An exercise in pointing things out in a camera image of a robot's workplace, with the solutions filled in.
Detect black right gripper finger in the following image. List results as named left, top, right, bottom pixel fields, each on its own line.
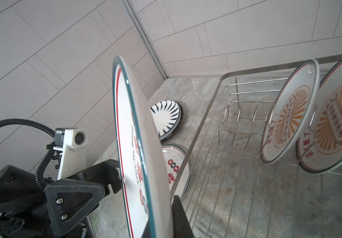
left=172, top=195, right=194, bottom=238

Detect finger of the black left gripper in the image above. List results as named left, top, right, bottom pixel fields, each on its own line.
left=75, top=159, right=122, bottom=194

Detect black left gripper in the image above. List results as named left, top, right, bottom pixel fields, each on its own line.
left=0, top=165, right=105, bottom=238

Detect large red characters plate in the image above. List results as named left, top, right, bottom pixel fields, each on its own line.
left=112, top=56, right=174, bottom=238

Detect white plate red characters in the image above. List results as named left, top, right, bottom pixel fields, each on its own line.
left=162, top=145, right=191, bottom=200

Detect white blue leaf plate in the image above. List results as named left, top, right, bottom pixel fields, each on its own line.
left=150, top=100, right=183, bottom=142

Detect white plate orange sunburst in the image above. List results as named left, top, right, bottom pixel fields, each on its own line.
left=260, top=59, right=320, bottom=164

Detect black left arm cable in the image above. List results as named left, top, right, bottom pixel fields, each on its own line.
left=0, top=118, right=59, bottom=191

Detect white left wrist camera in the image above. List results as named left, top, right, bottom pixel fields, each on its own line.
left=54, top=128, right=89, bottom=180

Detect metal wire dish rack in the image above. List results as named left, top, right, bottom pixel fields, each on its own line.
left=182, top=55, right=342, bottom=238

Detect aluminium corner post left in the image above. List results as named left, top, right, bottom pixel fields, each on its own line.
left=120, top=0, right=169, bottom=80

